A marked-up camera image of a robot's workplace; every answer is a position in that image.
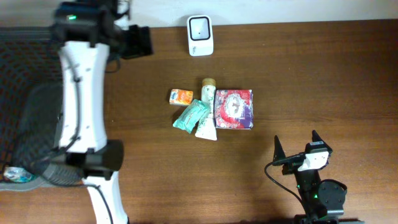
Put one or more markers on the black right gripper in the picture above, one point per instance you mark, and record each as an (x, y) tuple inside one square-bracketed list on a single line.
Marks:
[(279, 154)]

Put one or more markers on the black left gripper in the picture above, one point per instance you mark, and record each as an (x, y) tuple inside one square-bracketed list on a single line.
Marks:
[(143, 45)]

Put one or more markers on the orange Kleenex tissue pack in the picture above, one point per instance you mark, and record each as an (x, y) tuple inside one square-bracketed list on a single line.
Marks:
[(180, 97)]

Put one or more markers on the red purple pad package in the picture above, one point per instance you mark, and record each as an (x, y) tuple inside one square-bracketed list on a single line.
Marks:
[(234, 109)]

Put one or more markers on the white floral lotion tube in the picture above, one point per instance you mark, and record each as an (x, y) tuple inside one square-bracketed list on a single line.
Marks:
[(206, 127)]

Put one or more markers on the teal toilet wipes pack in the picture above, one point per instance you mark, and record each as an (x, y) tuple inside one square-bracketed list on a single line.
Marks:
[(191, 115)]

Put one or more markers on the teal Kleenex tissue pack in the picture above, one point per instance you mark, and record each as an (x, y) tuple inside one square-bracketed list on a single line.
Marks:
[(18, 175)]

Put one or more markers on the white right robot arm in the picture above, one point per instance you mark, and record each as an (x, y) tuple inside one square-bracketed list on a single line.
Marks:
[(322, 200)]

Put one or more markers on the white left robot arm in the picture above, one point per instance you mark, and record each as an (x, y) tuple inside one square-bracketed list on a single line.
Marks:
[(91, 34)]

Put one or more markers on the white barcode scanner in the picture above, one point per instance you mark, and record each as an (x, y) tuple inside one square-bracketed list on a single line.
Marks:
[(200, 36)]

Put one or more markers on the grey plastic basket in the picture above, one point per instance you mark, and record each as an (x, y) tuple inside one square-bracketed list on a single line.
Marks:
[(31, 108)]

